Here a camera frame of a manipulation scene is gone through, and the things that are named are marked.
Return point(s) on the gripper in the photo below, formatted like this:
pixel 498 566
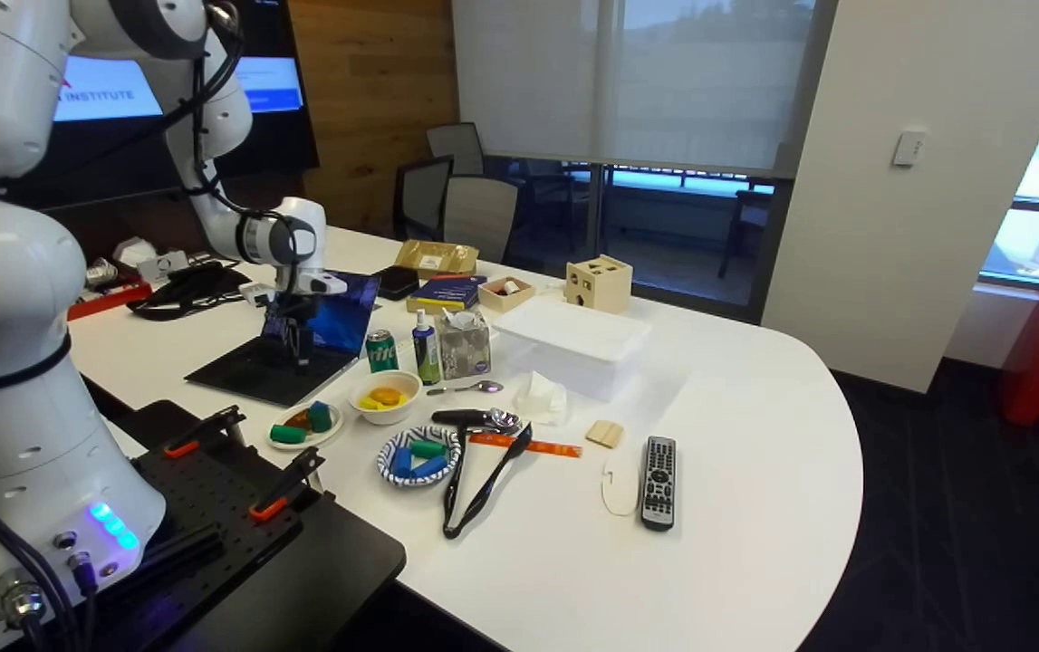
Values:
pixel 288 312

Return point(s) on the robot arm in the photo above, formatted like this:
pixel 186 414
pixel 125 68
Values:
pixel 12 299

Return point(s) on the teal block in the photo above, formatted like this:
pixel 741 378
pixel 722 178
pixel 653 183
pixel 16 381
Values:
pixel 321 417

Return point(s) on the green block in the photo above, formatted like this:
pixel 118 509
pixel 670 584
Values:
pixel 428 448
pixel 287 434

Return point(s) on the blue patterned paper plate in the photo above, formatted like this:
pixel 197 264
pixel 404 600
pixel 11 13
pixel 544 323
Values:
pixel 392 439

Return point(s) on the blue block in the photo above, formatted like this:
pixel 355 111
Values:
pixel 429 467
pixel 401 463

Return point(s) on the white adapter block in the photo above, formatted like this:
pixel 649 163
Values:
pixel 162 264

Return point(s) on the small wooden block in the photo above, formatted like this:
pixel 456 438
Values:
pixel 604 434

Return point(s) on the dark laptop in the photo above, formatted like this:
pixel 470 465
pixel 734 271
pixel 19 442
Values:
pixel 252 367

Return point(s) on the green soda can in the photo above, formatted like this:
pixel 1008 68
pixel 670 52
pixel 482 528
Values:
pixel 382 351

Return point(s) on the yellow toy food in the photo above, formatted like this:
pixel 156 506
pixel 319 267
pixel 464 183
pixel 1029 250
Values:
pixel 384 396

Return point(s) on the white bowl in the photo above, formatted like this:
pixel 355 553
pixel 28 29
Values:
pixel 383 415

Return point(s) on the black wallet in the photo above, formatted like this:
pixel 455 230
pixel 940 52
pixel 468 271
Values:
pixel 395 282

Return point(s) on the blue and green bottle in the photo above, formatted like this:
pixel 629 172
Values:
pixel 427 349

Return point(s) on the blue book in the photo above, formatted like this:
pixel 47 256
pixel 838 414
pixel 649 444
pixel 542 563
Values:
pixel 447 293

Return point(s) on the brown padded envelope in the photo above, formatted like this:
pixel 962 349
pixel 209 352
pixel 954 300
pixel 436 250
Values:
pixel 436 257

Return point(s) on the grey tissue box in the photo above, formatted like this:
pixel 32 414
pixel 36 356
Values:
pixel 465 349

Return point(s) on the metal spoon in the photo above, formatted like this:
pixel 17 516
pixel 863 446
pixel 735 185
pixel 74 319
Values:
pixel 483 387

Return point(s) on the white polygonal object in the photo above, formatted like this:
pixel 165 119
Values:
pixel 132 251

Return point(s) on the red flat box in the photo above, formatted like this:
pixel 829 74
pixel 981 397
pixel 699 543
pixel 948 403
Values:
pixel 107 301

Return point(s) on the small silver object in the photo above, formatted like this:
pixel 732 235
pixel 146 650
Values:
pixel 101 273

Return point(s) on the small wooden tray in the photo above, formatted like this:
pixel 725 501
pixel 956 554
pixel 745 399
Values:
pixel 505 297

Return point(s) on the group of office chairs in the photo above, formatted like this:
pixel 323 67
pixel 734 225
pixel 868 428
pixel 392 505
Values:
pixel 474 213

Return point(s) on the black tongs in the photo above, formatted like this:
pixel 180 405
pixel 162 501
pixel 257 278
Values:
pixel 487 484

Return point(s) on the crumpled white tissue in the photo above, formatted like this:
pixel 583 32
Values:
pixel 540 398

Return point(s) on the orange ruler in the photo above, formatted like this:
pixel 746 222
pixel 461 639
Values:
pixel 542 445

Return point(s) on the white plastic box with lid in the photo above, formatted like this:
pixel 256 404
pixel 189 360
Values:
pixel 573 340

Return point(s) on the wooden shape sorter box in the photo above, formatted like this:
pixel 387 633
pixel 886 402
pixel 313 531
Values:
pixel 599 283

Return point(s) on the flat white disc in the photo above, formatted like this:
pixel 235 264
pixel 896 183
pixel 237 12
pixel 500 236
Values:
pixel 619 484

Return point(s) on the grey remote control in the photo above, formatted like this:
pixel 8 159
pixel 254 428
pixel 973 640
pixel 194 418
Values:
pixel 658 484

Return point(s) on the dark chair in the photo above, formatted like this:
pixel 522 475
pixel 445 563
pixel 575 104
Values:
pixel 745 222

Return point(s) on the window with roller blinds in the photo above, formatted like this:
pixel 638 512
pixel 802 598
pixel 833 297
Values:
pixel 691 91

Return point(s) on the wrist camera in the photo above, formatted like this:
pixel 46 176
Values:
pixel 254 293

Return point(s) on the large wall screen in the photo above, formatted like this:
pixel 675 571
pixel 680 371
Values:
pixel 111 91

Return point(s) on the white wall switch plate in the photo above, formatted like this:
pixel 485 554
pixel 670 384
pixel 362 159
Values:
pixel 909 148

